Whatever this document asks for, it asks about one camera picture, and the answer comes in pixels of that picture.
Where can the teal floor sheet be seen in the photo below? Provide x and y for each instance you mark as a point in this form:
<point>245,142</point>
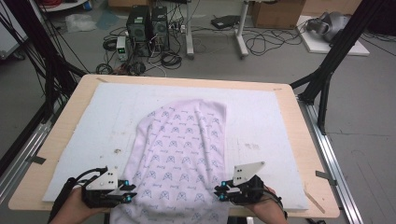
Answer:
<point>107,20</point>

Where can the slim black computer tower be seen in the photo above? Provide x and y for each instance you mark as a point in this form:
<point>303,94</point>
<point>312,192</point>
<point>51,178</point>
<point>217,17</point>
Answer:
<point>160,29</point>

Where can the black tape strip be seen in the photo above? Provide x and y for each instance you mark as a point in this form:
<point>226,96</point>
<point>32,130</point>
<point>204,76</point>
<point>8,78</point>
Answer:
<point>325,177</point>
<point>38,160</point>

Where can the black metal frame stand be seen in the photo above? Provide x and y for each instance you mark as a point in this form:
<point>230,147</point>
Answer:
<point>339,46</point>
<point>37,40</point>

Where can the pale purple patterned towel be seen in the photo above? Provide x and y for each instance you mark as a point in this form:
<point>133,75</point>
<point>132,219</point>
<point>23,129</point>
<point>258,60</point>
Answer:
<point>177,155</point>

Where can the white grid mat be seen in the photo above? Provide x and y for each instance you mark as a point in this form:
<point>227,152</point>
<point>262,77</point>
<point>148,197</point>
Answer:
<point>109,124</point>

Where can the large black computer tower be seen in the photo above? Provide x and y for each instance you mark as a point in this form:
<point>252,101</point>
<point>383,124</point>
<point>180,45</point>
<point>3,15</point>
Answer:
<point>138,31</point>

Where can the white desk leg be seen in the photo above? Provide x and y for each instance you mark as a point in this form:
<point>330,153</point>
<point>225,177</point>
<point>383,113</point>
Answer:
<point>242,31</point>
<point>189,31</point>

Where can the aluminium rail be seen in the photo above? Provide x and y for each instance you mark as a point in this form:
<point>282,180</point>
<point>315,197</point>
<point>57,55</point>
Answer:
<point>333,161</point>
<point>21,155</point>

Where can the white power supply unit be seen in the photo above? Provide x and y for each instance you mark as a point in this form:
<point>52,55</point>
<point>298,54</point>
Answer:
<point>122,48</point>

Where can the clear plastic bag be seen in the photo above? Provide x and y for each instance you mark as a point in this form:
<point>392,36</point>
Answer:
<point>80,22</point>

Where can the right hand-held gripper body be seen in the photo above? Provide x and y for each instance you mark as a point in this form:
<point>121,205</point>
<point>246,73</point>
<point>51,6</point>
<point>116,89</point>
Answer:
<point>244,172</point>

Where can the person's right hand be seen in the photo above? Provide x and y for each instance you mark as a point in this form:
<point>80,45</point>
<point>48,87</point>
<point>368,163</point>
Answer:
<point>269,207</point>

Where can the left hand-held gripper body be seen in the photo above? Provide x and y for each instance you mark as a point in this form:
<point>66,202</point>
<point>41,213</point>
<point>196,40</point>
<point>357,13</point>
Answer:
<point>104,182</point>

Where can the white floor board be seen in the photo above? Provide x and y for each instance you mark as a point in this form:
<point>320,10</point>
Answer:
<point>317,46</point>

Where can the person's left hand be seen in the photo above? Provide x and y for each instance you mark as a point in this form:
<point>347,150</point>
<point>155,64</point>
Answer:
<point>76,208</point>

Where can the grey robot head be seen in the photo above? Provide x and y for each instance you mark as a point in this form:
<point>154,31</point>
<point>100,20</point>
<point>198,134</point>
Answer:
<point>330,26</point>

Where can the thin wooden stick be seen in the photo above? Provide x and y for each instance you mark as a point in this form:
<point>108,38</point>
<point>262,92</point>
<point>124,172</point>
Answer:
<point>314,201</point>

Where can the flat black device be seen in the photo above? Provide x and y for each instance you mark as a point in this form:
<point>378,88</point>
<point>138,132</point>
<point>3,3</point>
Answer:
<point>225,21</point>

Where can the brown cardboard box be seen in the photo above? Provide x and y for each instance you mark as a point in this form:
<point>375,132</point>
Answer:
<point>277,14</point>

